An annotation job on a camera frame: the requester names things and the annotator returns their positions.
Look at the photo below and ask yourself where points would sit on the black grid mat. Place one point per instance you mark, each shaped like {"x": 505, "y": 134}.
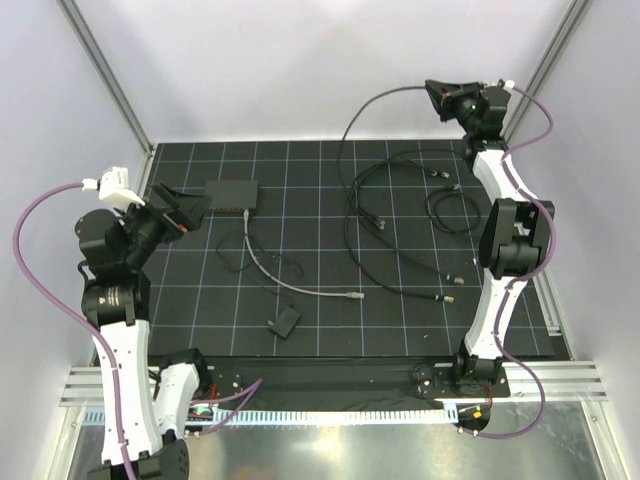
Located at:
{"x": 217, "y": 289}

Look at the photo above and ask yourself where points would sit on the right aluminium corner post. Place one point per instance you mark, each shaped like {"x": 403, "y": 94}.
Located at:
{"x": 561, "y": 38}

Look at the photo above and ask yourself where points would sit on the aluminium front frame rail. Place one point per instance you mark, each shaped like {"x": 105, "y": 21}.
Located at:
{"x": 558, "y": 380}

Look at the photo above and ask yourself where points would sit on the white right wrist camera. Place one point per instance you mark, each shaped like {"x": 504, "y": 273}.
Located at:
{"x": 507, "y": 85}

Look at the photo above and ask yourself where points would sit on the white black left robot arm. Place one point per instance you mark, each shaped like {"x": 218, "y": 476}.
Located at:
{"x": 144, "y": 423}

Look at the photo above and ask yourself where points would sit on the black network switch box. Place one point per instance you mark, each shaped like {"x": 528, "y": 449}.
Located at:
{"x": 231, "y": 196}

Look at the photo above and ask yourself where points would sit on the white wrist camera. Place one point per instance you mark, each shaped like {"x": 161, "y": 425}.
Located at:
{"x": 113, "y": 188}
{"x": 507, "y": 85}

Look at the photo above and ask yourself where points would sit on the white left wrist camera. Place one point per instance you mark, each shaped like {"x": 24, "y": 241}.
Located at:
{"x": 113, "y": 188}

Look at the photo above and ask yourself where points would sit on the thick black cable lifted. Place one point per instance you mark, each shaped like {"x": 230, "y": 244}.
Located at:
{"x": 448, "y": 277}

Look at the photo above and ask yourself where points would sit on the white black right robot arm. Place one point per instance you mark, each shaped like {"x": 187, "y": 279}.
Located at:
{"x": 518, "y": 239}

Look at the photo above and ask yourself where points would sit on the small black adapter box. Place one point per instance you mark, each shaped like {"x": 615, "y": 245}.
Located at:
{"x": 285, "y": 322}

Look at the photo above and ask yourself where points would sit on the aluminium corner post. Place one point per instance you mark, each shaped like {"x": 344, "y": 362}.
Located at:
{"x": 90, "y": 45}
{"x": 561, "y": 38}

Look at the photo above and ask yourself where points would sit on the black ethernet cable pulled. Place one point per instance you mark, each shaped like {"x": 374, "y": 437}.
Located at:
{"x": 390, "y": 165}

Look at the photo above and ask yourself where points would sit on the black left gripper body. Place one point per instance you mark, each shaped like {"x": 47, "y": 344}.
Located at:
{"x": 167, "y": 223}

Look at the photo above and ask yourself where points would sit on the white slotted cable duct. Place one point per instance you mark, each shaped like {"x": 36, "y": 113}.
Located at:
{"x": 251, "y": 418}

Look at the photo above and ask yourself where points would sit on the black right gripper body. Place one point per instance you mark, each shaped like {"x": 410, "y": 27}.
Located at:
{"x": 462, "y": 105}

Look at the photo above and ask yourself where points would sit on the left aluminium corner post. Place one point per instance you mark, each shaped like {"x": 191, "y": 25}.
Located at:
{"x": 90, "y": 45}

